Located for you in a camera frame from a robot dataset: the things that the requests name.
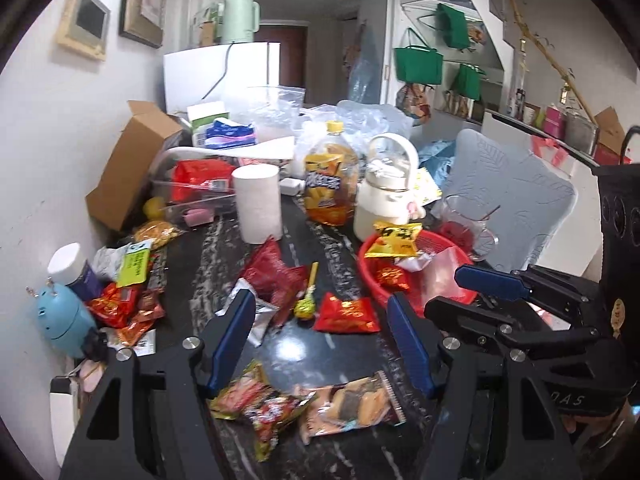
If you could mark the red plastic basket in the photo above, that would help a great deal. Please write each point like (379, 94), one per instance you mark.
(371, 272)

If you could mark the yellow lollipop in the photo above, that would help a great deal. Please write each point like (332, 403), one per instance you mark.
(303, 307)

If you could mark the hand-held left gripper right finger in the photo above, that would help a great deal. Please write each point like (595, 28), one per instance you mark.
(410, 345)

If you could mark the white toilet paper roll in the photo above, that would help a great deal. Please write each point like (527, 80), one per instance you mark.
(255, 200)

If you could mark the light blue round gadget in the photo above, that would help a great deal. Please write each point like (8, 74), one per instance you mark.
(62, 315)

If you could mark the blue pink tissue pack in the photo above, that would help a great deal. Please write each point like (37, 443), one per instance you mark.
(230, 132)

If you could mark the bright red packet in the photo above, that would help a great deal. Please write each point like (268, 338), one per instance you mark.
(200, 177)

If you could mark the yellow printed paper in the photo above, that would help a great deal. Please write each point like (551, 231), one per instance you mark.
(427, 187)

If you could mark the clear biscuit pack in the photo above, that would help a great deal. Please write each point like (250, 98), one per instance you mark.
(350, 405)

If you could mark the dark stick snack packet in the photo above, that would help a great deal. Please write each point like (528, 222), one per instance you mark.
(157, 272)

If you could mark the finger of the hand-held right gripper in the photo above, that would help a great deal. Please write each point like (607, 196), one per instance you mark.
(490, 280)
(465, 312)

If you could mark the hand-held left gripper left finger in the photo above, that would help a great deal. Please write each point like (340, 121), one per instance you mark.
(230, 340)

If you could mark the dark wooden door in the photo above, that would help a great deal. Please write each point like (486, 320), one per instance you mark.
(287, 60)

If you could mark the brown red snack packet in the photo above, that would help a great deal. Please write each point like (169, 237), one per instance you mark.
(150, 305)

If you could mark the pink box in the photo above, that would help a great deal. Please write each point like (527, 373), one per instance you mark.
(554, 122)

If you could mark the bamboo pole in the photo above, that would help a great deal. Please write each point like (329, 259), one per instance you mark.
(550, 55)

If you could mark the light wooden picture frame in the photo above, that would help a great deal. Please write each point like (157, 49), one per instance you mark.
(90, 15)

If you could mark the clear zip bag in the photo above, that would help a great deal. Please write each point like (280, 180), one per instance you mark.
(287, 97)

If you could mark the green label packet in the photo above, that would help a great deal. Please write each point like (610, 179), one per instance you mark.
(134, 262)

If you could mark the white charger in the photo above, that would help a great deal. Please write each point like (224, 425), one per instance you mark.
(290, 186)

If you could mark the small red gold snack packet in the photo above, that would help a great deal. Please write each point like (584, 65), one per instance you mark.
(347, 312)
(392, 277)

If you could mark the large green tote bag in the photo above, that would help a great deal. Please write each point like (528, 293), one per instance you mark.
(417, 65)

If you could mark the printed paper sheet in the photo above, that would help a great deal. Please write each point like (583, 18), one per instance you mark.
(145, 345)

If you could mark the hanging blue plastic bag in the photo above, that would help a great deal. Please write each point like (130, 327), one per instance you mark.
(362, 75)

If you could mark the green white carton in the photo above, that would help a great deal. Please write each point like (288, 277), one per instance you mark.
(205, 25)

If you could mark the colourful snack packets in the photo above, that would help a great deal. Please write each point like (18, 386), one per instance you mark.
(237, 390)

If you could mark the white container lid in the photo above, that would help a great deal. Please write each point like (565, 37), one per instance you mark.
(272, 147)

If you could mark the pink round compact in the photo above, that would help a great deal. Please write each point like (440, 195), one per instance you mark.
(92, 375)

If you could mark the orange brown snack packet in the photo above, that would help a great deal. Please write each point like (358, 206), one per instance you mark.
(131, 332)

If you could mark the dark blue jar white lid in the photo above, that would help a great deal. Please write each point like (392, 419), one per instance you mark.
(67, 262)

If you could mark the clear glass mug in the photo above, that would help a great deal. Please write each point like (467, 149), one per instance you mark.
(470, 220)

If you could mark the black hair claw clip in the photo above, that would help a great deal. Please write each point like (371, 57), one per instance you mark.
(95, 342)

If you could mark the crumpled clear plastic bags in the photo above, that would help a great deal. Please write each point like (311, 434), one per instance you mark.
(365, 117)

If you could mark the pale green electric kettle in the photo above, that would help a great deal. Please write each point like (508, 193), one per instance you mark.
(239, 20)

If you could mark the white crumpled snack bag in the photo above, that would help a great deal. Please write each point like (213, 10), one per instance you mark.
(105, 260)

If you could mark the yellow lemon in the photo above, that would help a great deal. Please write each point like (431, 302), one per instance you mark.
(154, 207)

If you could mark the pale blue embossed chair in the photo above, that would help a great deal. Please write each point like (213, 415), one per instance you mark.
(515, 185)

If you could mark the open cardboard box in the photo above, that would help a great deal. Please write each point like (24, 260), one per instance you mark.
(130, 165)

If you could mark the red gold candy packet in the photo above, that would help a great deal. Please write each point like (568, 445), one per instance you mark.
(112, 305)

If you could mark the white black snack packet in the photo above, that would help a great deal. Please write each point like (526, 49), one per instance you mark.
(262, 317)

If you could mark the yellow black snack packet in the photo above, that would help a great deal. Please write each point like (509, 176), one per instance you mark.
(395, 240)

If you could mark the pink rectangular block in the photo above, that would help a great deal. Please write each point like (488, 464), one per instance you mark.
(199, 216)

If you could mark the green white box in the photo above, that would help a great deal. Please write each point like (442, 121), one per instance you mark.
(205, 112)

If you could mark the clear frosted plastic bag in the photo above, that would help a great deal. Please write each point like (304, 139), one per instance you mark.
(442, 270)

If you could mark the large dark red snack bag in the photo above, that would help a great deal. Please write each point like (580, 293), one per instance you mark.
(272, 275)

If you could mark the small cardboard box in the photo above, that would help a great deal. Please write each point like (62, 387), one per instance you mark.
(610, 130)

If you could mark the iced tea bottle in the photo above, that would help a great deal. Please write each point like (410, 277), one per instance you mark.
(327, 185)

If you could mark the white mini fridge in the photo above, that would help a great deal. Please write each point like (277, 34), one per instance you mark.
(200, 75)

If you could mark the clear plastic container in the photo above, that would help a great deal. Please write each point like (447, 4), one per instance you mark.
(162, 190)

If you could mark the person's right hand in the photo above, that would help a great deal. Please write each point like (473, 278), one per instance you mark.
(597, 427)

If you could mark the silver metal container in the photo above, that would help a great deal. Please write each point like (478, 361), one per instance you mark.
(580, 130)

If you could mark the blue cloth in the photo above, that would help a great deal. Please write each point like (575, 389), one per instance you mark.
(435, 157)

